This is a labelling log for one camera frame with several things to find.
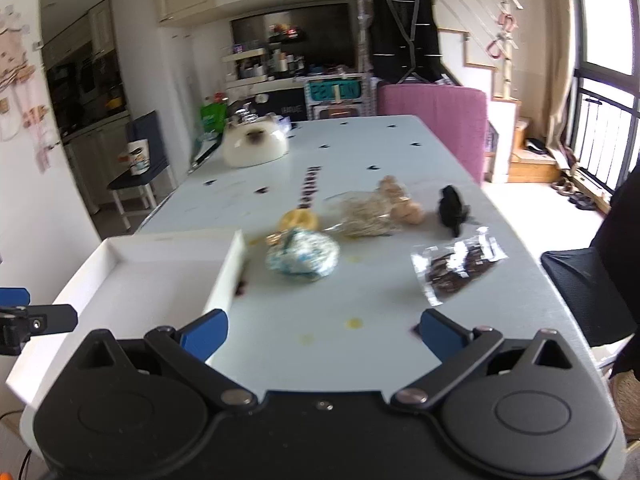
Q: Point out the clear packet of brown pieces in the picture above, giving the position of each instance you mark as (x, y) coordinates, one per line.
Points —
(457, 267)

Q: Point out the blue chair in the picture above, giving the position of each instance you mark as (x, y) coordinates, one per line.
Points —
(145, 130)

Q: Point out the green bag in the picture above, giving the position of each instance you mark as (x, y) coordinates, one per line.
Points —
(214, 119)

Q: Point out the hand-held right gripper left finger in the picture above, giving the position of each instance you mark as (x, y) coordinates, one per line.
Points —
(205, 334)

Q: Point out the black mesh office chair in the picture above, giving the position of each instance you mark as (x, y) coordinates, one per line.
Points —
(585, 290)

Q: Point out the pink sofa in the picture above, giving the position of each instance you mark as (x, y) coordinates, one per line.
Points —
(435, 120)

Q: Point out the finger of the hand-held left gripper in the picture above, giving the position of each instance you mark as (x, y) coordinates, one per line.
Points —
(14, 296)
(47, 317)

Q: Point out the printed paper cup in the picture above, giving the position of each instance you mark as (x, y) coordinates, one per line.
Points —
(137, 159)

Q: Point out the teal lettered sign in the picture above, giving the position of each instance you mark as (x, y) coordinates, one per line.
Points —
(334, 91)

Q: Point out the person's dark clothing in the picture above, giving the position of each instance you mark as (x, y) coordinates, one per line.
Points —
(625, 240)

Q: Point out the clear bag of beige strands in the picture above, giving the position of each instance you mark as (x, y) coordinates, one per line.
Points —
(365, 215)

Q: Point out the black tongs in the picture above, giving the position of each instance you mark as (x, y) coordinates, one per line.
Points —
(204, 156)

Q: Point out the black soft item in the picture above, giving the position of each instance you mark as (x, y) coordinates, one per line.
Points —
(452, 207)

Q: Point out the yellow round soft item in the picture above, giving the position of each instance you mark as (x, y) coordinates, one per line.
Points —
(299, 220)

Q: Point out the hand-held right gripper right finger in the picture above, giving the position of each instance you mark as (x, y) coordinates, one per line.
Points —
(442, 336)

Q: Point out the black vest with white trim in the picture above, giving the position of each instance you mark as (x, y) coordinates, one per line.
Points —
(400, 35)

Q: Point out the blue white patterned bundle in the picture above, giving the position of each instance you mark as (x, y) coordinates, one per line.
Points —
(302, 255)

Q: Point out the wall poster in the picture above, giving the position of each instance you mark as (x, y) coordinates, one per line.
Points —
(20, 90)

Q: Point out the beige curtain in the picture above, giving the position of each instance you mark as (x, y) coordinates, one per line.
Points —
(560, 60)

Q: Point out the white cat-shaped bowl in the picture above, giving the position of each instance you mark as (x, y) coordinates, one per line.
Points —
(252, 145)

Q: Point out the white plastic tray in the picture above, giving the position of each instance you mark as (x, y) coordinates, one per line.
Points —
(150, 285)

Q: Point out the pink hanging hooks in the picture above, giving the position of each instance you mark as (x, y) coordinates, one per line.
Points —
(502, 30)

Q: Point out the row of shoes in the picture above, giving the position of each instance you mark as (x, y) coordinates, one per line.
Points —
(575, 194)

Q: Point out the white shelf rack with bottles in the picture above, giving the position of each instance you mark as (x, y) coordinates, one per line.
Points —
(250, 62)

